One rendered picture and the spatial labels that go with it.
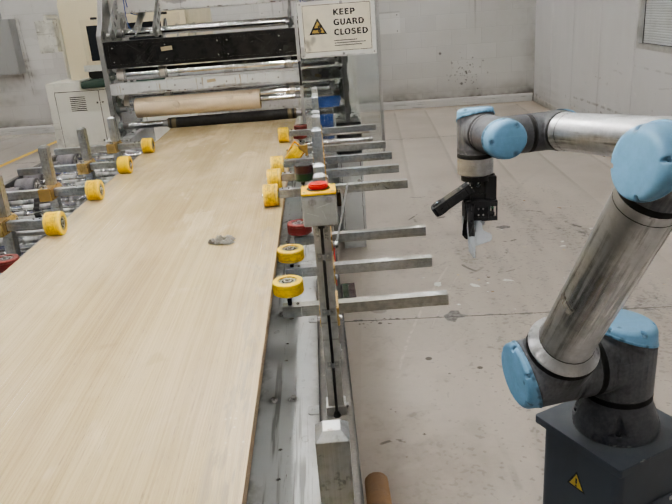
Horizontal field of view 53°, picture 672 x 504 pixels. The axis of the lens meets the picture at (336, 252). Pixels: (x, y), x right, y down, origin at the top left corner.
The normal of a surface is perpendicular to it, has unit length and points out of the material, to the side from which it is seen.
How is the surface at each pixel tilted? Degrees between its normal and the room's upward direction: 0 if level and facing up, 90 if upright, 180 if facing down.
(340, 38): 90
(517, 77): 90
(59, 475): 0
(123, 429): 0
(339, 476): 90
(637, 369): 90
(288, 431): 0
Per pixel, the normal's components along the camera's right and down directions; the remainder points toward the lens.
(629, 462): -0.07, -0.94
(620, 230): -0.79, 0.43
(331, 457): 0.04, 0.34
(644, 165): -0.95, 0.07
